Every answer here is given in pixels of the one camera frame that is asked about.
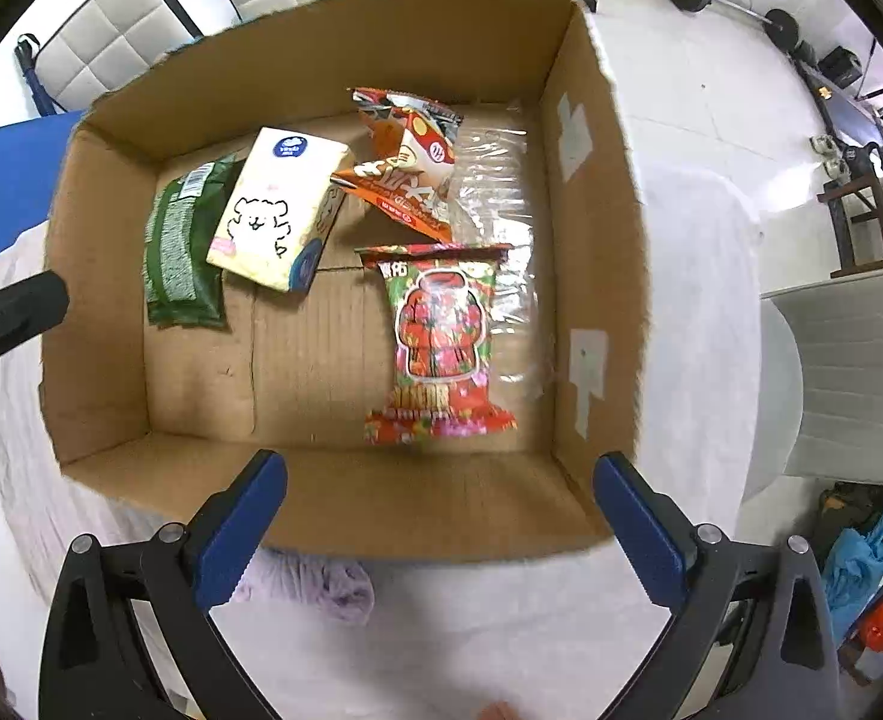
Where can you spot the purple soft cloth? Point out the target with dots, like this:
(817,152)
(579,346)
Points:
(340,588)

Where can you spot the brown wooden chair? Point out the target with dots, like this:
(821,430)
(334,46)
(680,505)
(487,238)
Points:
(855,210)

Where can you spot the orange panda snack packet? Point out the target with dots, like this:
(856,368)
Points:
(414,140)

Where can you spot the grey table cloth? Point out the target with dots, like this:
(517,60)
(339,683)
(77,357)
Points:
(556,638)

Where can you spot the blue plastic bag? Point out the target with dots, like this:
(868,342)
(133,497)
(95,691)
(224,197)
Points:
(852,576)

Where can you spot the grey plastic chair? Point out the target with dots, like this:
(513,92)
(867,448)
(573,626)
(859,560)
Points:
(820,408)

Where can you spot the green snack packet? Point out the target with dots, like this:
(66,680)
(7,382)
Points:
(181,288)

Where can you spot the cardboard box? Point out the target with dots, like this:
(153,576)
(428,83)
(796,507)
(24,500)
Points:
(163,418)

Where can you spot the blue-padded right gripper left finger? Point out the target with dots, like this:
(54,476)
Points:
(95,663)

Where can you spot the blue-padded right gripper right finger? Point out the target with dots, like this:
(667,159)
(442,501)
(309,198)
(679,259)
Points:
(765,604)

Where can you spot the white padded chair left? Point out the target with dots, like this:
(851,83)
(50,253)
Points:
(101,47)

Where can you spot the black treadmill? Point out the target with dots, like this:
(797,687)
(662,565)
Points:
(848,115)

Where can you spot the person's left hand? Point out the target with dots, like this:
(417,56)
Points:
(498,711)

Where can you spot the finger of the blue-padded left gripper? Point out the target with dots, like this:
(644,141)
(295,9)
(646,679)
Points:
(30,307)

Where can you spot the yellow tissue pack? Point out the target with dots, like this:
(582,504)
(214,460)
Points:
(281,210)

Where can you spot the blue mat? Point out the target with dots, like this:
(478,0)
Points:
(31,154)

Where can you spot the floor barbell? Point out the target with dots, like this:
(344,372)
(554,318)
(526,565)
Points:
(781,28)

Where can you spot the red snack packet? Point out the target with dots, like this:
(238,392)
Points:
(440,297)

